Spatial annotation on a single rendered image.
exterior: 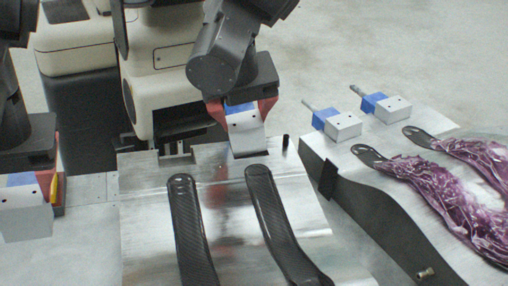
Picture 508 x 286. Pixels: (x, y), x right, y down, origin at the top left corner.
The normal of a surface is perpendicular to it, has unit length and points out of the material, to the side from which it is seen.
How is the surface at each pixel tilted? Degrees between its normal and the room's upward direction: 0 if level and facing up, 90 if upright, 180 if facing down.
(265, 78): 13
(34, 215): 92
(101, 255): 0
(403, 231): 90
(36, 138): 2
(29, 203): 2
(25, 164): 92
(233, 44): 36
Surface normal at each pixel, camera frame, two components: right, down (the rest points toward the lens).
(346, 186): -0.86, 0.28
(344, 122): 0.04, -0.79
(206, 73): -0.18, 0.75
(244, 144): 0.22, 0.72
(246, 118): -0.10, -0.66
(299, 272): -0.10, -0.98
